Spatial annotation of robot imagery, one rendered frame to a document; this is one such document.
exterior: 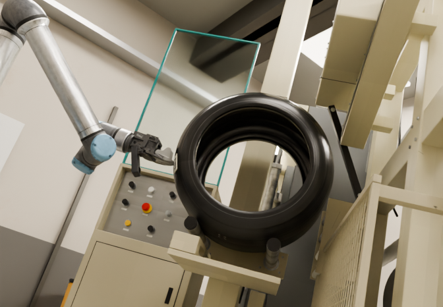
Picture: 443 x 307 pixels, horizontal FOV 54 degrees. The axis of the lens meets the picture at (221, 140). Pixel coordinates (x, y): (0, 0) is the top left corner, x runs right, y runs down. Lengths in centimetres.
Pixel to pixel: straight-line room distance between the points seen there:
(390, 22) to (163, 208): 142
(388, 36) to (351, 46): 16
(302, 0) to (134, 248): 153
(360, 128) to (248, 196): 53
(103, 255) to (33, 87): 250
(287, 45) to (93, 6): 309
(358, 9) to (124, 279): 157
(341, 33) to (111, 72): 343
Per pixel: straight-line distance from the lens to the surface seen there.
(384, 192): 99
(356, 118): 177
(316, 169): 150
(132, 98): 474
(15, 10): 170
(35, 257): 426
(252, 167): 189
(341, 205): 180
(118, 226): 235
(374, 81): 165
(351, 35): 161
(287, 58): 217
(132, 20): 507
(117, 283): 223
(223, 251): 178
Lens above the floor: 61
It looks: 23 degrees up
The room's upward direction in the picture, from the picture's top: 17 degrees clockwise
